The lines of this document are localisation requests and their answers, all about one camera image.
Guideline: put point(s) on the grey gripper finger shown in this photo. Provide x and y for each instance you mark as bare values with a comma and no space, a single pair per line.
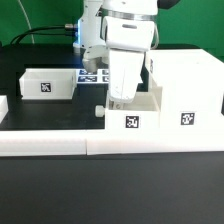
116,105

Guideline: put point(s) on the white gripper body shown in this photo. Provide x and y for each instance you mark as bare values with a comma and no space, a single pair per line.
124,74

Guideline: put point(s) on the white front drawer box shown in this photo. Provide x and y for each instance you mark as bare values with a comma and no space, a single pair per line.
140,115

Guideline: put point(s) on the white drawer box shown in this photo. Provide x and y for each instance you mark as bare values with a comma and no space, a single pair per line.
140,115
48,84

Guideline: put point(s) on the white drawer cabinet frame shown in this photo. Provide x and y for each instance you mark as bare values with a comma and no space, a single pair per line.
190,86

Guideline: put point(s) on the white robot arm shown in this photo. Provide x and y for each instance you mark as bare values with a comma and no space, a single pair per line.
119,33

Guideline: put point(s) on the white rear drawer box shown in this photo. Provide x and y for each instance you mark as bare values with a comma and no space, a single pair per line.
48,84

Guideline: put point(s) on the white marker tag sheet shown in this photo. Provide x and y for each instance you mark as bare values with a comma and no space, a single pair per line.
101,76

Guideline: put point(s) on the white front fence bar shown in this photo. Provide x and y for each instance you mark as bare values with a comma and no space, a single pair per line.
102,142

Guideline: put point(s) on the white fence bar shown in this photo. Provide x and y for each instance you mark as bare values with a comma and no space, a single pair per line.
102,142
3,107

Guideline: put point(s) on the white left fence bar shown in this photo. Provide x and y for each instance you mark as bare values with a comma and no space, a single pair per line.
3,107

